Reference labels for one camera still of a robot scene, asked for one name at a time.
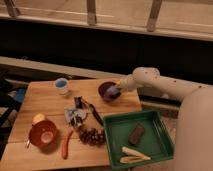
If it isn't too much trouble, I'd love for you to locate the purple bowl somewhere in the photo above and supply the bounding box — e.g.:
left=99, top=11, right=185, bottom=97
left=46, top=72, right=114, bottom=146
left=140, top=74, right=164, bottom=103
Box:
left=98, top=81, right=121, bottom=102

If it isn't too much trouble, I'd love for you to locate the red bowl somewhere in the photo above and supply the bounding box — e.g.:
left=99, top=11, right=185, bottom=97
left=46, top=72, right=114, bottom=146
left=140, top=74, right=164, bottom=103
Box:
left=29, top=120, right=57, bottom=148

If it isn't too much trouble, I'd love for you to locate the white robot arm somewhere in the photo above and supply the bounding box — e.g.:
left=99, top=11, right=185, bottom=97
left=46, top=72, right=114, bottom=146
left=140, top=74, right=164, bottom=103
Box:
left=118, top=67, right=213, bottom=171

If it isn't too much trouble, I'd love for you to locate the brown block in tray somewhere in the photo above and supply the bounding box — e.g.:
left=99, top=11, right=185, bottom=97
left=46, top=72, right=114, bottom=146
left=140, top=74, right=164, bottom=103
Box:
left=128, top=124, right=145, bottom=145

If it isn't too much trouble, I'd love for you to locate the wooden table railing bar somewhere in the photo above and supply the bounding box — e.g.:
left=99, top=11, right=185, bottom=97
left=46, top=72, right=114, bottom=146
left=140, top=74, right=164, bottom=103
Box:
left=0, top=56, right=181, bottom=110

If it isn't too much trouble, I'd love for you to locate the dark grape bunch toy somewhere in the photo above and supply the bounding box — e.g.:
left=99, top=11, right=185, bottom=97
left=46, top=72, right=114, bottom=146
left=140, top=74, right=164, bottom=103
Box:
left=79, top=128, right=105, bottom=146

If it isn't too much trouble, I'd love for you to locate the green plastic tray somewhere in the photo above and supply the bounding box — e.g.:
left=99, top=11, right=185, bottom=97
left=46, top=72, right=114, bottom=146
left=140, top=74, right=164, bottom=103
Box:
left=103, top=110, right=174, bottom=170

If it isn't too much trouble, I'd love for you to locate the blue and white cup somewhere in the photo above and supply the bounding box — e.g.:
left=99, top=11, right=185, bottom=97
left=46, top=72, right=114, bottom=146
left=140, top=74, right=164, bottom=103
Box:
left=54, top=78, right=69, bottom=95

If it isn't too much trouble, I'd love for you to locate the yellow corn cob toy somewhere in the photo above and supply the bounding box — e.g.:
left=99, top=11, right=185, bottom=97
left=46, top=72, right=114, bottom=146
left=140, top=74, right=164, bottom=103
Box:
left=120, top=146, right=150, bottom=164

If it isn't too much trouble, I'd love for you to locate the orange carrot toy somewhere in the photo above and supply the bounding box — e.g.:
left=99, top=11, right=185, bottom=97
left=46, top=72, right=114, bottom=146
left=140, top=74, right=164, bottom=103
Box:
left=61, top=130, right=73, bottom=159

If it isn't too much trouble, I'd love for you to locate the yellow orange fruit toy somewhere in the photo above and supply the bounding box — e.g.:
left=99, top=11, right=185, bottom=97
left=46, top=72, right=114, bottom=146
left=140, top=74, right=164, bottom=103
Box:
left=32, top=114, right=45, bottom=125

